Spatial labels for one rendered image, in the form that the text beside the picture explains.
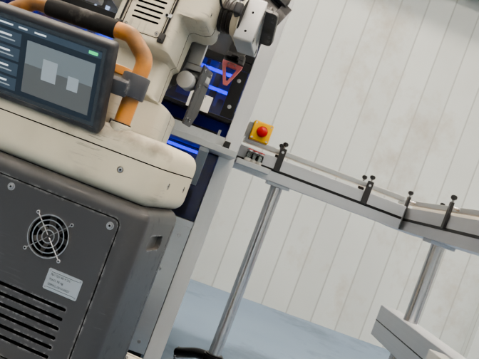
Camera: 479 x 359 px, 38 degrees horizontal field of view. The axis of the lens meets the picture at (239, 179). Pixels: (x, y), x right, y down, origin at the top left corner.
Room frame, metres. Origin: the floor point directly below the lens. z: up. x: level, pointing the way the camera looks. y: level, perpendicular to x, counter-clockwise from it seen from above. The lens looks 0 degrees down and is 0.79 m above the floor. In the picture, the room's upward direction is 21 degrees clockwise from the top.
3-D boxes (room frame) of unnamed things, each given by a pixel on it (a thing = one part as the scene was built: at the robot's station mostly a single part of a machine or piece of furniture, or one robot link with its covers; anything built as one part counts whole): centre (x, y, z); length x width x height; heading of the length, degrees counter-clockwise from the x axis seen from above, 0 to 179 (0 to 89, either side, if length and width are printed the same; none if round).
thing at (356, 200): (2.74, -0.29, 0.92); 0.69 x 0.15 x 0.16; 93
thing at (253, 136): (2.58, -0.01, 0.99); 0.08 x 0.07 x 0.07; 3
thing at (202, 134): (2.45, 0.23, 0.90); 0.34 x 0.26 x 0.04; 4
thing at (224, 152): (2.38, 0.40, 0.87); 0.70 x 0.48 x 0.02; 93
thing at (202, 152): (2.38, 0.15, 0.79); 0.34 x 0.03 x 0.13; 3
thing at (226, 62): (2.29, 0.15, 1.12); 0.07 x 0.07 x 0.09; 3
